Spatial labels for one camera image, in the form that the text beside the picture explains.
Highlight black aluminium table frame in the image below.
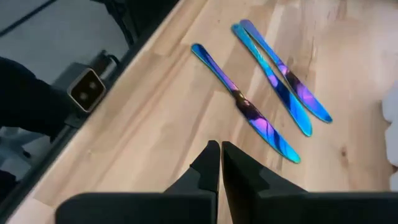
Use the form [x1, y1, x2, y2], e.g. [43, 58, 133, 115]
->
[0, 0, 181, 218]

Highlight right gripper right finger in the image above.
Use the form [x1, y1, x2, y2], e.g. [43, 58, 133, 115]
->
[221, 141, 398, 224]

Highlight white cutlery tray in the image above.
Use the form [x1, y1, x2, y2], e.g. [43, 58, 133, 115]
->
[381, 79, 398, 192]

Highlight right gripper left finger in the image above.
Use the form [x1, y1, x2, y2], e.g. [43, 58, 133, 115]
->
[55, 139, 221, 224]

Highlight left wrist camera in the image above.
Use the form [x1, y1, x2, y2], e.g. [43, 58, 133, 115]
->
[51, 62, 107, 113]

